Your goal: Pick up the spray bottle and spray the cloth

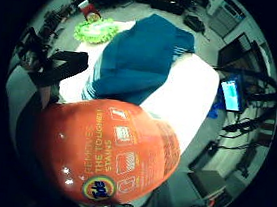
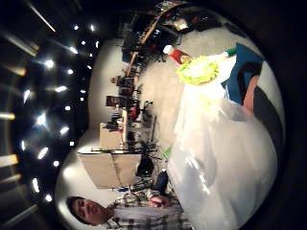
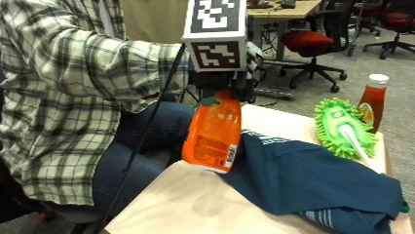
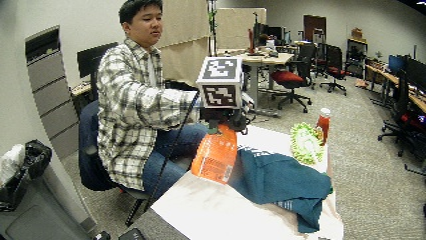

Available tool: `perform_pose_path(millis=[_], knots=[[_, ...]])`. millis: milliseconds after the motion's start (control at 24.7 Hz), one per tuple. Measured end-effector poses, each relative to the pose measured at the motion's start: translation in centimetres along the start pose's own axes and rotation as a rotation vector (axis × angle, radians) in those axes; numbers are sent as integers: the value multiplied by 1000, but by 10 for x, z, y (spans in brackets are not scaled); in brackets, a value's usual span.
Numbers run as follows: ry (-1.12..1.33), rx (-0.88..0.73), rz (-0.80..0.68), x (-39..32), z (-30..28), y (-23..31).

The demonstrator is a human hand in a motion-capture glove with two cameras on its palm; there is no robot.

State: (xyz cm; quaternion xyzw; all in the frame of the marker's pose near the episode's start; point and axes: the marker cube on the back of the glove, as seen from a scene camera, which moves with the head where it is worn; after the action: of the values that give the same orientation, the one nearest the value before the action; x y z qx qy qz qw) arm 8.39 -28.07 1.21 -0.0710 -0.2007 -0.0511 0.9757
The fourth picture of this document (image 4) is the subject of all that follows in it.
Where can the white plastic bag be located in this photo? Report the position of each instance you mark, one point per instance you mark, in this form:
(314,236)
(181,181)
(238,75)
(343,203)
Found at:
(10,163)

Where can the black computer monitor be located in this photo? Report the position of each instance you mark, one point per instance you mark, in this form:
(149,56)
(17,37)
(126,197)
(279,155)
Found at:
(90,59)

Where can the red sauce bottle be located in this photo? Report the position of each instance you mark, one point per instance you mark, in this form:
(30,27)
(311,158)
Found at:
(323,125)

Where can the beige partition panel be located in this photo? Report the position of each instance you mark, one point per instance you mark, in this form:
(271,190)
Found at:
(194,33)

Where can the black office chair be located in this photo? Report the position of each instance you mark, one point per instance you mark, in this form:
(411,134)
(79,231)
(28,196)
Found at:
(399,113)
(332,68)

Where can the red seat office chair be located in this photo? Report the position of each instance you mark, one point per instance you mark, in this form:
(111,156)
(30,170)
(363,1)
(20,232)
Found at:
(292,78)

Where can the long desk with monitors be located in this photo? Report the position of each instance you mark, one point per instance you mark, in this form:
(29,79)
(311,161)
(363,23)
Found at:
(400,80)

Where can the white marker cube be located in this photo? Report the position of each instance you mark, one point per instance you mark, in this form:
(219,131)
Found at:
(218,80)

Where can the grey filing cabinet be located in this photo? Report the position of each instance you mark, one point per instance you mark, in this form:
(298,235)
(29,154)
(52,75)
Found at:
(50,93)

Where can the light wood desk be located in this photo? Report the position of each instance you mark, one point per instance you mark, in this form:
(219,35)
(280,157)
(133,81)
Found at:
(261,60)

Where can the teal cloth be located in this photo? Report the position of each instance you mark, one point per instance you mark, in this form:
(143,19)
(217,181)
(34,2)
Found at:
(279,176)

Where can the the person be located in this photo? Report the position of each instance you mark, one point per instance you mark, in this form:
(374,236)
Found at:
(127,100)

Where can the blue office chair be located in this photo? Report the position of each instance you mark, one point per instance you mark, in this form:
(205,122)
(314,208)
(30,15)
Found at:
(90,150)

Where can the black trash bag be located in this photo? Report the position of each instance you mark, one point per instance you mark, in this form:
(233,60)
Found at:
(30,166)

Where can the brown door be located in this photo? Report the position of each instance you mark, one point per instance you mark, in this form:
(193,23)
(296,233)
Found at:
(314,26)

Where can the dark shelving unit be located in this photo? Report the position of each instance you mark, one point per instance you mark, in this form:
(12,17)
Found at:
(355,56)

